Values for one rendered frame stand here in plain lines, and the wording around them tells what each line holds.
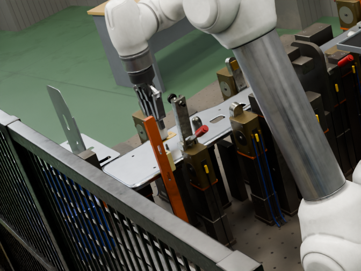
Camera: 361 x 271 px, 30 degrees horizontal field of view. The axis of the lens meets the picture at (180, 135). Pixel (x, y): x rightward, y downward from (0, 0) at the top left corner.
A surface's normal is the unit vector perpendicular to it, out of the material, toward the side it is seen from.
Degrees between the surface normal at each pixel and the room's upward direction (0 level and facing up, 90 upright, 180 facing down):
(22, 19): 90
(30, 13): 90
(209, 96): 0
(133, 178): 0
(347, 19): 90
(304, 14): 90
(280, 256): 0
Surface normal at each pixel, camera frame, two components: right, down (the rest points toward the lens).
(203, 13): -0.69, 0.34
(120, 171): -0.27, -0.86
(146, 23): 0.79, 0.04
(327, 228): -0.52, 0.09
